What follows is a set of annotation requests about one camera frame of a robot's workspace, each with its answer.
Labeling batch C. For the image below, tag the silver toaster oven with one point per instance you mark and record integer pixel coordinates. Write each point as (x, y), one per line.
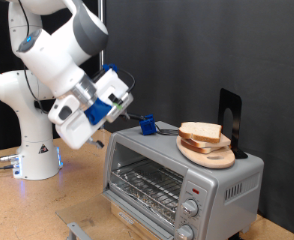
(240, 186)

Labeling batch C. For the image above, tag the metal pole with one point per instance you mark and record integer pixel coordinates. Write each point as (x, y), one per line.
(101, 5)

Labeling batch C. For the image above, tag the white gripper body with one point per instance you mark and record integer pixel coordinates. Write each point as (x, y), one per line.
(72, 133)

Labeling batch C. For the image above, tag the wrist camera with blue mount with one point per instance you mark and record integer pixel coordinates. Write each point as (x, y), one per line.
(97, 111)

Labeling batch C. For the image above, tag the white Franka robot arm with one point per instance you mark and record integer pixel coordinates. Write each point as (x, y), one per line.
(37, 143)

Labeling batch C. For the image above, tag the black spatula with blue block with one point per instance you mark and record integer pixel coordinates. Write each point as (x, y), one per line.
(148, 126)

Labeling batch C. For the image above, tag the wooden cutting board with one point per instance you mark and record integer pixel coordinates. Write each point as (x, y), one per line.
(217, 160)

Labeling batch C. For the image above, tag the black metal bookend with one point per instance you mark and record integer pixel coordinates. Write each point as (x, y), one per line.
(237, 116)

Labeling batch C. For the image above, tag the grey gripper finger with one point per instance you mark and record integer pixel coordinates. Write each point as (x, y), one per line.
(97, 144)

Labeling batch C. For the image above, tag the wooden block under oven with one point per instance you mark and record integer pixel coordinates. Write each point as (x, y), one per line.
(137, 231)

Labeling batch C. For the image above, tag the silver oven knob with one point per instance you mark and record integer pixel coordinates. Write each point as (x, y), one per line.
(185, 232)
(190, 207)

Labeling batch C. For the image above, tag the dark grey backdrop curtain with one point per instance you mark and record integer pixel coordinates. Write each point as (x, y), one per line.
(187, 50)

